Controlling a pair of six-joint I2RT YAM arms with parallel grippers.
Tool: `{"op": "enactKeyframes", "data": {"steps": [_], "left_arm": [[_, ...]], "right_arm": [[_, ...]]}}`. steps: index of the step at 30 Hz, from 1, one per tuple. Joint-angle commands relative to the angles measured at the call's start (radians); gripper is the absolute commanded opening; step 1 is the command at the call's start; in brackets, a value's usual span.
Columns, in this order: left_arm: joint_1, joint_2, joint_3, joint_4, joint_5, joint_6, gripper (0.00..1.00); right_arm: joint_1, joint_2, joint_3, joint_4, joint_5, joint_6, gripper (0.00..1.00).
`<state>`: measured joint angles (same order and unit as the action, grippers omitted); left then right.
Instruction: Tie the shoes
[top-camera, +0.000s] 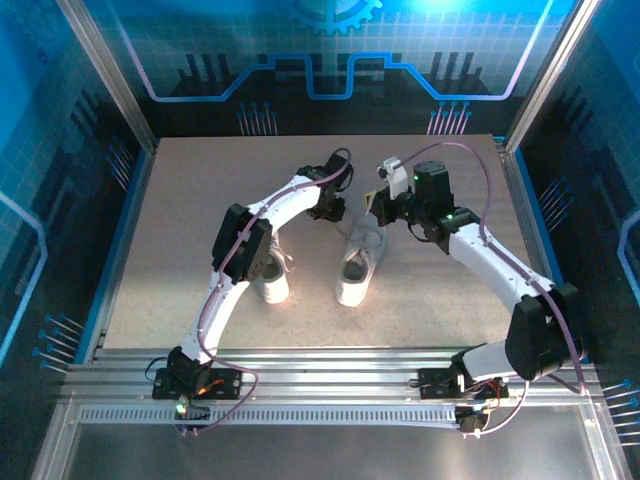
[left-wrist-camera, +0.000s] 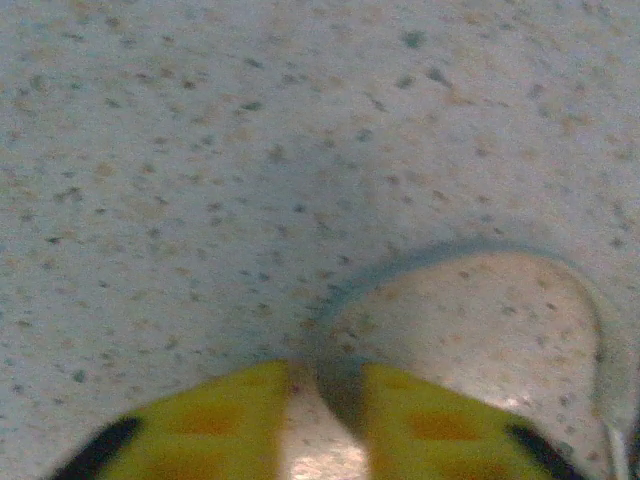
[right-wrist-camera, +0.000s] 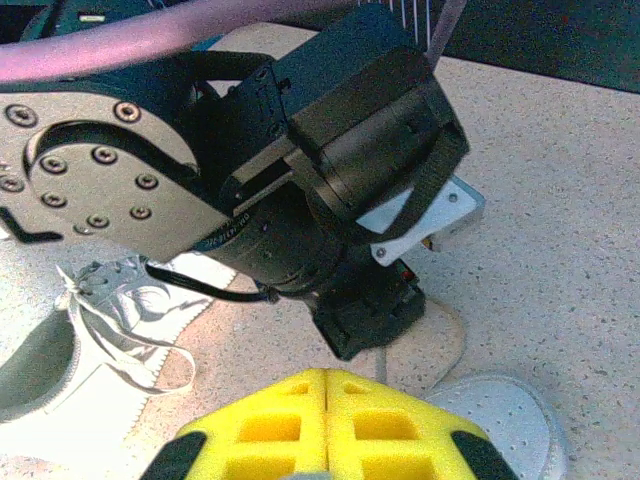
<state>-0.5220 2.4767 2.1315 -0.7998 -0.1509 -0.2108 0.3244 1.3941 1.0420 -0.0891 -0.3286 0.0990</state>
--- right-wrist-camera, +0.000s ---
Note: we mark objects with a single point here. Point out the white shoelace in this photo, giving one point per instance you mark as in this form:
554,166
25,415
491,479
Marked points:
115,345
461,335

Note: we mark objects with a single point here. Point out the white sneaker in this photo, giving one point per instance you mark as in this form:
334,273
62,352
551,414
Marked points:
500,415
75,435

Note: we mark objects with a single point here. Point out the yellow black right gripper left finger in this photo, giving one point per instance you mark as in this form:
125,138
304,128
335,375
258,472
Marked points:
260,430

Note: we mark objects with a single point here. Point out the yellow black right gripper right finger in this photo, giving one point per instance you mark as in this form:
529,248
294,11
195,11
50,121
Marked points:
395,430

